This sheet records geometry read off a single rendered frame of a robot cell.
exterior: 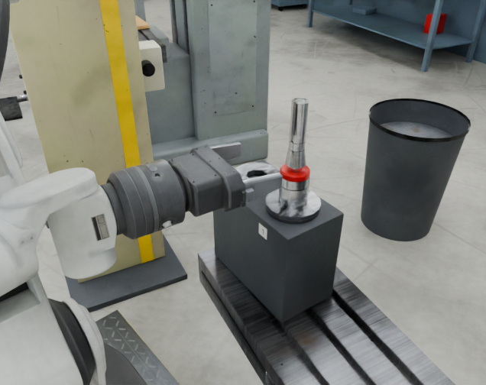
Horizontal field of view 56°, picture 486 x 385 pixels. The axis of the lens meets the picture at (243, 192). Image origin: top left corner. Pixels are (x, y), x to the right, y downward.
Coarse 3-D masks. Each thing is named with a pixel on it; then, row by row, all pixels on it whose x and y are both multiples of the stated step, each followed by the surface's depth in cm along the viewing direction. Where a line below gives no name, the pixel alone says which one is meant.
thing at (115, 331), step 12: (96, 324) 145; (108, 324) 145; (120, 324) 145; (108, 336) 141; (120, 336) 141; (132, 336) 141; (120, 348) 137; (132, 348) 137; (144, 348) 137; (132, 360) 134; (144, 360) 134; (156, 360) 134; (144, 372) 131; (156, 372) 131; (168, 372) 131; (156, 384) 127; (168, 384) 127
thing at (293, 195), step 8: (288, 184) 70; (296, 184) 70; (304, 184) 70; (280, 192) 72; (288, 192) 71; (296, 192) 71; (304, 192) 71; (280, 200) 73; (288, 200) 72; (296, 200) 72; (304, 200) 72; (288, 208) 73; (296, 208) 72
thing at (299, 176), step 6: (282, 168) 71; (306, 168) 71; (282, 174) 70; (288, 174) 70; (294, 174) 70; (300, 174) 70; (306, 174) 70; (288, 180) 70; (294, 180) 70; (300, 180) 70
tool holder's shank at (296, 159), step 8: (296, 104) 64; (304, 104) 64; (296, 112) 65; (304, 112) 65; (296, 120) 65; (304, 120) 66; (296, 128) 66; (304, 128) 66; (296, 136) 67; (304, 136) 67; (296, 144) 68; (304, 144) 68; (288, 152) 69; (296, 152) 68; (304, 152) 69; (288, 160) 69; (296, 160) 69; (304, 160) 69; (288, 168) 71; (296, 168) 70
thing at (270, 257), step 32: (224, 224) 85; (256, 224) 75; (288, 224) 71; (320, 224) 72; (224, 256) 89; (256, 256) 78; (288, 256) 70; (320, 256) 76; (256, 288) 82; (288, 288) 74; (320, 288) 80
